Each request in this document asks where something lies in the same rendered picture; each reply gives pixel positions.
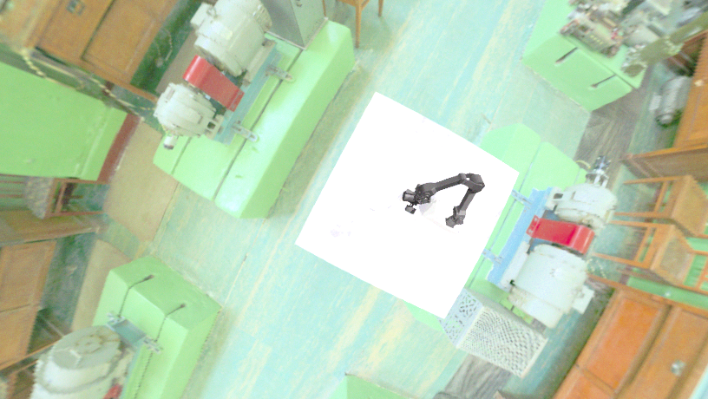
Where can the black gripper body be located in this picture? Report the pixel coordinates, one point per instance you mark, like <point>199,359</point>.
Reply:
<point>411,209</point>

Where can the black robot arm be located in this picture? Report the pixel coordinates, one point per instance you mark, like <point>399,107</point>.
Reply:
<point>429,189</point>

